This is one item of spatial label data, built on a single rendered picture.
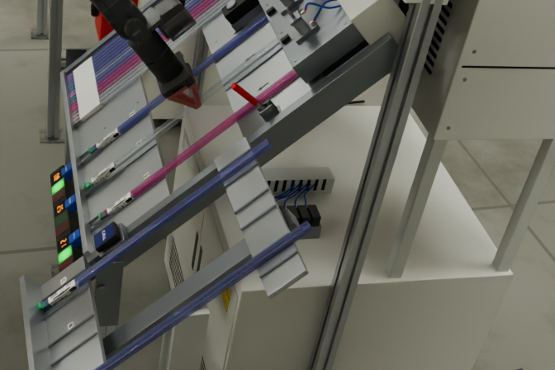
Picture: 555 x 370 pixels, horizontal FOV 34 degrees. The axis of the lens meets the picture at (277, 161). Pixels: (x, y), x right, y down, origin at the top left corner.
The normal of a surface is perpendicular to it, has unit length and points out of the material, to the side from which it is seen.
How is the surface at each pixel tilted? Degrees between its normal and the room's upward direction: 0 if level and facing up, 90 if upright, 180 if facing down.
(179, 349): 90
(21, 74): 0
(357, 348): 90
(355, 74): 90
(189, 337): 90
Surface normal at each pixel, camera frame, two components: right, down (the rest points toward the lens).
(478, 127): 0.25, 0.60
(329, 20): -0.56, -0.55
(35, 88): 0.17, -0.80
